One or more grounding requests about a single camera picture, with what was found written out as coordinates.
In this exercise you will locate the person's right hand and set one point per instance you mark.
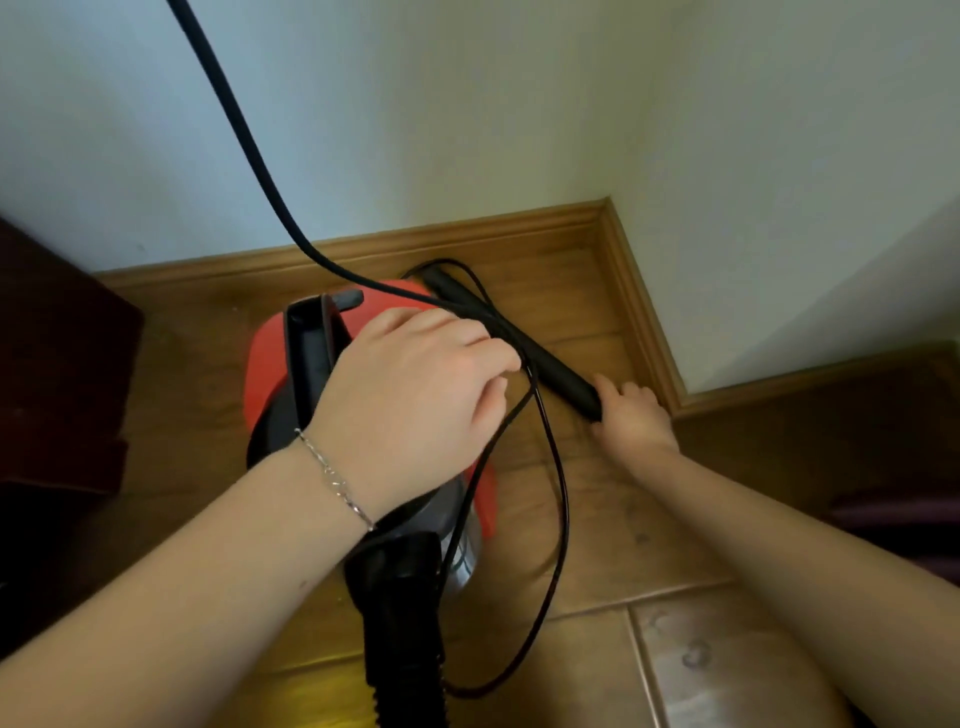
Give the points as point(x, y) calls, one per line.
point(637, 435)

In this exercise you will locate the wooden skirting board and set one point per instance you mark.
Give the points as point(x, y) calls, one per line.
point(450, 232)

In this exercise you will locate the purple curtain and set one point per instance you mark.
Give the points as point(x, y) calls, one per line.
point(900, 525)

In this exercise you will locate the person's right forearm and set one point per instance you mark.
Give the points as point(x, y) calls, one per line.
point(787, 570)

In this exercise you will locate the person's left forearm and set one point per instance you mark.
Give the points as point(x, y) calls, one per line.
point(187, 600)

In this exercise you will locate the person's left hand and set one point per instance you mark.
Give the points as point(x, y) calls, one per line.
point(405, 405)

